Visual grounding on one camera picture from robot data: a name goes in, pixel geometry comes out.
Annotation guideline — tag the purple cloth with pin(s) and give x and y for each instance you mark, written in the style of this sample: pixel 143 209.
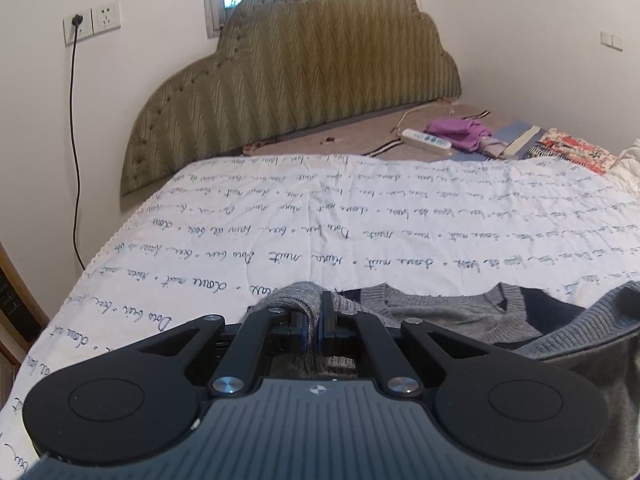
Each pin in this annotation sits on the purple cloth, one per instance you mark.
pixel 457 132

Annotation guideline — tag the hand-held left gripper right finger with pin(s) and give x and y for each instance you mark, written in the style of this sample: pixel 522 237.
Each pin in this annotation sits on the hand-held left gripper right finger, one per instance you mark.
pixel 324 332

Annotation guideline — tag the wooden furniture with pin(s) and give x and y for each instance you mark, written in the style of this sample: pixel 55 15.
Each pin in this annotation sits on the wooden furniture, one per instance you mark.
pixel 15 310

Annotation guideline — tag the white wall switch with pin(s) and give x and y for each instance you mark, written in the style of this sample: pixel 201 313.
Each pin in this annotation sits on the white wall switch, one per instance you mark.
pixel 612 41

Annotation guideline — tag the olive upholstered headboard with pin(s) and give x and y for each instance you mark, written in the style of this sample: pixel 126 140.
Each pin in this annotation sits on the olive upholstered headboard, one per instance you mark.
pixel 300 85

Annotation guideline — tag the brown bed sheet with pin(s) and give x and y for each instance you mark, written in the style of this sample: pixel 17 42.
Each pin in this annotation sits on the brown bed sheet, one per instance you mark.
pixel 360 137

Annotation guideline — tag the white script printed blanket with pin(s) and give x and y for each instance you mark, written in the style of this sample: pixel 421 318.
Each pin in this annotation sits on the white script printed blanket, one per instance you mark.
pixel 350 220

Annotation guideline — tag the white wall outlet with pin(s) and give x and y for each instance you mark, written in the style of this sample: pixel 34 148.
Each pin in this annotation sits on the white wall outlet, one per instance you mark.
pixel 92 22

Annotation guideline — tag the white quilted cloth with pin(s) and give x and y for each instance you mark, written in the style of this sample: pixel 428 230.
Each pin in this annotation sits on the white quilted cloth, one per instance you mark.
pixel 629 157

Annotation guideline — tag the red floral cloth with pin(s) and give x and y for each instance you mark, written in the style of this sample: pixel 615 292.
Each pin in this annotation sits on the red floral cloth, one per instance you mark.
pixel 577 150

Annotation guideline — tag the grey navy sequin sweater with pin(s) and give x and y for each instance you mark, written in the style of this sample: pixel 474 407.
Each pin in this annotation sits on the grey navy sequin sweater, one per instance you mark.
pixel 575 340

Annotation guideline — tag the white power strip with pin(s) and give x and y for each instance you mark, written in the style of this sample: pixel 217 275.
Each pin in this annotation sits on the white power strip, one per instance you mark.
pixel 426 141

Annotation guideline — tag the blue striped cloth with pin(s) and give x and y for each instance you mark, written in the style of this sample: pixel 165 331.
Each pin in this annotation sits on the blue striped cloth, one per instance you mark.
pixel 520 137

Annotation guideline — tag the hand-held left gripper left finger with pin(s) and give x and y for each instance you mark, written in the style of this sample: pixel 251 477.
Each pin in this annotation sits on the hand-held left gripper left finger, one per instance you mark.
pixel 304 334

